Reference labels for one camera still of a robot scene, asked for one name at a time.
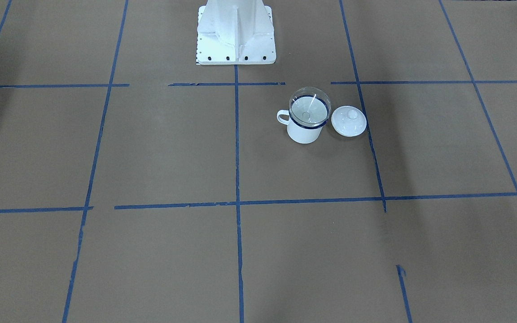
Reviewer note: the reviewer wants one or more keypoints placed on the clear plastic funnel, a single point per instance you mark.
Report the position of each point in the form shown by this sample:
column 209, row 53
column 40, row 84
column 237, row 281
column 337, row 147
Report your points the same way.
column 307, row 97

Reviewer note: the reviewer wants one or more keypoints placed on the white enamel mug lid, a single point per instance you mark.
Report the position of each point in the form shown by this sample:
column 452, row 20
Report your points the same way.
column 348, row 121

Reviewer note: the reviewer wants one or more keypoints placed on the white enamel mug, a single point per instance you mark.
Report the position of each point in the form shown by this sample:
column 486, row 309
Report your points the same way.
column 301, row 132

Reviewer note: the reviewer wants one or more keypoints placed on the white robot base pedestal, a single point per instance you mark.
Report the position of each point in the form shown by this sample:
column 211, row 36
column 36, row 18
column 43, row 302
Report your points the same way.
column 235, row 32

